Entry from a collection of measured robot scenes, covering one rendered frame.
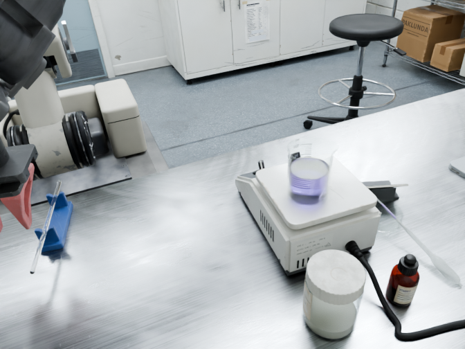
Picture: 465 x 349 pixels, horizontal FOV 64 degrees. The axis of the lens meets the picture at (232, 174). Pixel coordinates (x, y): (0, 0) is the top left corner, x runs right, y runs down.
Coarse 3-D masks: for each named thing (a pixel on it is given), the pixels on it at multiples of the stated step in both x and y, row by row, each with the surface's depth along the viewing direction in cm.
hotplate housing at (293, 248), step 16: (240, 176) 60; (240, 192) 59; (256, 192) 52; (256, 208) 53; (272, 208) 48; (272, 224) 47; (320, 224) 45; (336, 224) 45; (352, 224) 45; (368, 224) 46; (272, 240) 49; (288, 240) 44; (304, 240) 44; (320, 240) 45; (336, 240) 46; (352, 240) 47; (368, 240) 48; (288, 256) 46; (304, 256) 46; (288, 272) 47
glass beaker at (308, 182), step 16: (288, 144) 44; (304, 144) 45; (320, 144) 44; (336, 144) 43; (288, 160) 43; (288, 176) 44; (304, 176) 42; (320, 176) 42; (288, 192) 46; (304, 192) 43; (320, 192) 43
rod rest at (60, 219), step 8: (48, 200) 59; (56, 200) 59; (64, 200) 60; (56, 208) 60; (64, 208) 60; (72, 208) 61; (56, 216) 58; (64, 216) 58; (56, 224) 57; (64, 224) 57; (40, 232) 53; (48, 232) 53; (56, 232) 53; (64, 232) 56; (48, 240) 54; (56, 240) 54; (64, 240) 55; (48, 248) 54; (56, 248) 54
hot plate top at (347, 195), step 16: (336, 160) 53; (256, 176) 51; (272, 176) 51; (336, 176) 50; (352, 176) 49; (272, 192) 48; (336, 192) 47; (352, 192) 47; (368, 192) 47; (288, 208) 45; (304, 208) 45; (320, 208) 45; (336, 208) 44; (352, 208) 44; (368, 208) 45; (288, 224) 43; (304, 224) 43
